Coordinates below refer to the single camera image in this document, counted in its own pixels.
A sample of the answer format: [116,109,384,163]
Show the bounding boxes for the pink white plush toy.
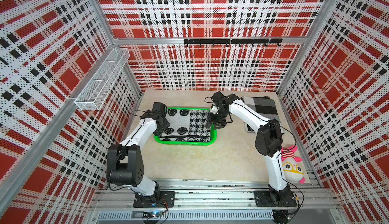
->
[281,146,306,184]

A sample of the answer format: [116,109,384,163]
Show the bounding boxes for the grey black white checked scarf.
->
[241,96,282,126]

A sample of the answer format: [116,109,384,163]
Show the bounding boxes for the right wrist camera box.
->
[211,91,225,105]

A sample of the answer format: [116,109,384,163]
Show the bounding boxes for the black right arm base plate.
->
[253,191,297,207]

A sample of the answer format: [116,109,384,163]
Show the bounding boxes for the green plastic basket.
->
[153,107,218,147]

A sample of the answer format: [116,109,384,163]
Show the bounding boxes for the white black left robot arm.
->
[106,108,170,198]

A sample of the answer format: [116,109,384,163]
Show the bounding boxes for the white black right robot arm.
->
[207,91,291,204]

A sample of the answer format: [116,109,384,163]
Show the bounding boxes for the black wall hook rail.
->
[183,38,283,46]

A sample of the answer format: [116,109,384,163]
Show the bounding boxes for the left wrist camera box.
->
[152,102,167,114]

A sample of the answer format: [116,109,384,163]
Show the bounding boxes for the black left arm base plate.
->
[133,191,176,208]

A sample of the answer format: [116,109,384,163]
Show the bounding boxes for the green circuit board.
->
[142,211,161,219]

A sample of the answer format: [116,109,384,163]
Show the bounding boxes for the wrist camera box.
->
[152,102,167,114]
[211,91,225,105]

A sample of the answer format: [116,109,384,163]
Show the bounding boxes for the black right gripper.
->
[206,108,230,129]

